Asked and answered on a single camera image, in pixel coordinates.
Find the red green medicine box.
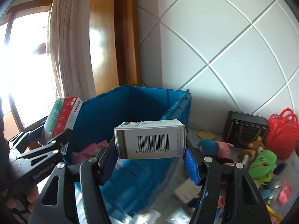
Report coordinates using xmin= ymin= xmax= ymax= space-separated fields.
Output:
xmin=38 ymin=97 xmax=83 ymax=158

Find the person left hand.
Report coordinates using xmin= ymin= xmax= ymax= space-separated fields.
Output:
xmin=6 ymin=186 xmax=39 ymax=212

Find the white medicine box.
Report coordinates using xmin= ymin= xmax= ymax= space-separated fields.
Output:
xmin=115 ymin=119 xmax=186 ymax=159

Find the small pink tissue packet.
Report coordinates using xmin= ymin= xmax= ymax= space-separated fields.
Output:
xmin=278 ymin=181 xmax=292 ymax=205

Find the blue plastic storage crate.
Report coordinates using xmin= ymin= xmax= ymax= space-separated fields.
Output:
xmin=61 ymin=85 xmax=192 ymax=222

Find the pink tissue pack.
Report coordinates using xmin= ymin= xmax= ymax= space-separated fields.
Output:
xmin=71 ymin=140 xmax=108 ymax=164

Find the brown bear plush toy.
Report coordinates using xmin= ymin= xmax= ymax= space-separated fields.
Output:
xmin=238 ymin=136 xmax=266 ymax=163

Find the black gift box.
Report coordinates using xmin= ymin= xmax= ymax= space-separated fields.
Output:
xmin=223 ymin=111 xmax=269 ymax=148

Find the green frog plush toy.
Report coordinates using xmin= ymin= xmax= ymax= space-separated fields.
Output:
xmin=248 ymin=150 xmax=277 ymax=189

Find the white curtain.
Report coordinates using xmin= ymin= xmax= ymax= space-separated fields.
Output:
xmin=49 ymin=0 xmax=92 ymax=100

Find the blue pink pig plush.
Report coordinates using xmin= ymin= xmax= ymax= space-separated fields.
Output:
xmin=198 ymin=139 xmax=234 ymax=159

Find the red plastic toy suitcase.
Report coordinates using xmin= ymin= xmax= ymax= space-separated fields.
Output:
xmin=265 ymin=108 xmax=298 ymax=159

